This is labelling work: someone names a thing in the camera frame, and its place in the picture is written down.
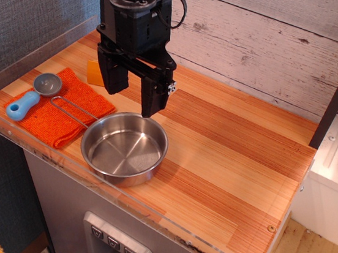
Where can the clear acrylic countertop guard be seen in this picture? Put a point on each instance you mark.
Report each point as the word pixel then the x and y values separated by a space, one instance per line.
pixel 233 165

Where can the white toy cabinet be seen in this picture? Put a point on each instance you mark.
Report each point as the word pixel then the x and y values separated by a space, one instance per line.
pixel 315 205

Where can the orange cheese slice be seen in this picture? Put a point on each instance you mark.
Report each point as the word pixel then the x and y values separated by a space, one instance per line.
pixel 94 75

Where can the orange woven cloth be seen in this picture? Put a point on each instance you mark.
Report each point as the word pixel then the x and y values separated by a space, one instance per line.
pixel 57 122

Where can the stainless steel pot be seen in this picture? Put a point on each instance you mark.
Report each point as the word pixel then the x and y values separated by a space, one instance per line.
pixel 124 149

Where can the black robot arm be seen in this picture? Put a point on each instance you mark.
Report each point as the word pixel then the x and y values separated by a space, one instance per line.
pixel 133 38

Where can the grey toy fridge cabinet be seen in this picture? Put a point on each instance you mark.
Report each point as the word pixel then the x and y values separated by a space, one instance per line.
pixel 65 201

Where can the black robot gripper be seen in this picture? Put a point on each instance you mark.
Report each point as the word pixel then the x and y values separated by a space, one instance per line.
pixel 134 34

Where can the silver ice dispenser panel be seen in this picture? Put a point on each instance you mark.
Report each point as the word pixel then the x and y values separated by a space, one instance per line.
pixel 102 237

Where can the blue grey measuring scoop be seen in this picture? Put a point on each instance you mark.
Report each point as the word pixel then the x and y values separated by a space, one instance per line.
pixel 44 85

